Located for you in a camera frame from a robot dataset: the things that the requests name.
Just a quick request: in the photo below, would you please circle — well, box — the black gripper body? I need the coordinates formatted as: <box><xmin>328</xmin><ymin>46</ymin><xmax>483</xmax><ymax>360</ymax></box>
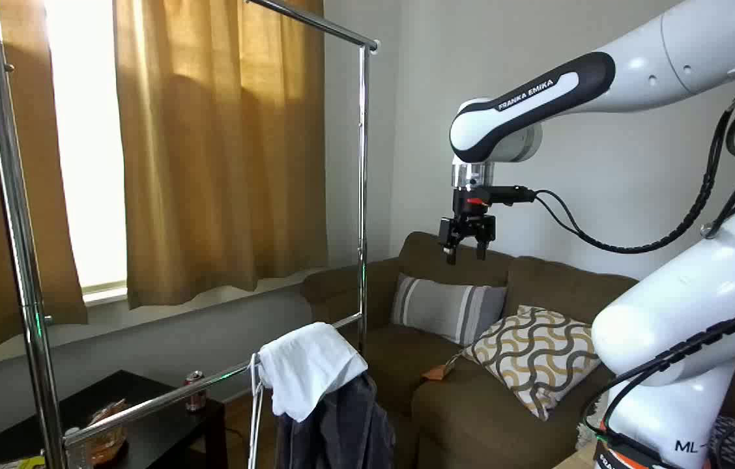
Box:
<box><xmin>438</xmin><ymin>159</ymin><xmax>499</xmax><ymax>255</ymax></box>

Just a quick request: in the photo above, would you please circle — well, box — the white towel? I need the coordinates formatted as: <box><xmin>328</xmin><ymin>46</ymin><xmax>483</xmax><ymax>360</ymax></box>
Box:
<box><xmin>257</xmin><ymin>319</ymin><xmax>373</xmax><ymax>423</ymax></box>

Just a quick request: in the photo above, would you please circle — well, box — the dark grey hanging garment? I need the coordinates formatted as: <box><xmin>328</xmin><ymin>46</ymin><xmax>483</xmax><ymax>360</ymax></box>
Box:
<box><xmin>274</xmin><ymin>373</ymin><xmax>396</xmax><ymax>469</ymax></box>

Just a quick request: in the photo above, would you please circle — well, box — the metal clothes hanging rack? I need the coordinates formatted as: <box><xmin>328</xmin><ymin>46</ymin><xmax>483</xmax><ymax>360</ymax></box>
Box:
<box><xmin>0</xmin><ymin>0</ymin><xmax>384</xmax><ymax>469</ymax></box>

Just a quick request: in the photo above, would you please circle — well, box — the grey striped pillow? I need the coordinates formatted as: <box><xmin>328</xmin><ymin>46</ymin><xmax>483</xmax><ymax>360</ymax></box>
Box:
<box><xmin>390</xmin><ymin>272</ymin><xmax>508</xmax><ymax>348</ymax></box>

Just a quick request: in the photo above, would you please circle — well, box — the small brown object on sofa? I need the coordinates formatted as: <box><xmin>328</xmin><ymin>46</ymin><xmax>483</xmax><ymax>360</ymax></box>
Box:
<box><xmin>422</xmin><ymin>353</ymin><xmax>467</xmax><ymax>386</ymax></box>

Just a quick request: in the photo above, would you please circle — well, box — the yellow wave patterned pillow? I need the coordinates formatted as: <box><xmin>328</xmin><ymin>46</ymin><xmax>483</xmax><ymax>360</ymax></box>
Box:
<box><xmin>459</xmin><ymin>302</ymin><xmax>602</xmax><ymax>423</ymax></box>

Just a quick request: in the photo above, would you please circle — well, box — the brown fabric sofa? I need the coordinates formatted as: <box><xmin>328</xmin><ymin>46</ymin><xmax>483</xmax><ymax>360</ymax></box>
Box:
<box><xmin>300</xmin><ymin>229</ymin><xmax>735</xmax><ymax>469</ymax></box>

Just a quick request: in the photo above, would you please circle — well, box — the black low table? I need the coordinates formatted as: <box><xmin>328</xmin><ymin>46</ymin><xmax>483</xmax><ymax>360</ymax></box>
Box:
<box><xmin>0</xmin><ymin>370</ymin><xmax>229</xmax><ymax>469</ymax></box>

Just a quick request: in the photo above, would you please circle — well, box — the small orange brown item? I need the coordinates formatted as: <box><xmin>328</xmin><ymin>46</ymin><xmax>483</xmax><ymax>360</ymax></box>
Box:
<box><xmin>83</xmin><ymin>397</ymin><xmax>133</xmax><ymax>465</ymax></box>

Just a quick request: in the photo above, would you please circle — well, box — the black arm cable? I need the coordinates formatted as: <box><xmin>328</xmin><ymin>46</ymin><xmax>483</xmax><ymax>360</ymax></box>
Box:
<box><xmin>592</xmin><ymin>284</ymin><xmax>735</xmax><ymax>437</ymax></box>
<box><xmin>490</xmin><ymin>73</ymin><xmax>735</xmax><ymax>258</ymax></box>

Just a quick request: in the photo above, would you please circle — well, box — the white hanging rope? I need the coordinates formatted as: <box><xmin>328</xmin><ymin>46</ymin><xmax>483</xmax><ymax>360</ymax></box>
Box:
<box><xmin>246</xmin><ymin>348</ymin><xmax>266</xmax><ymax>469</ymax></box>

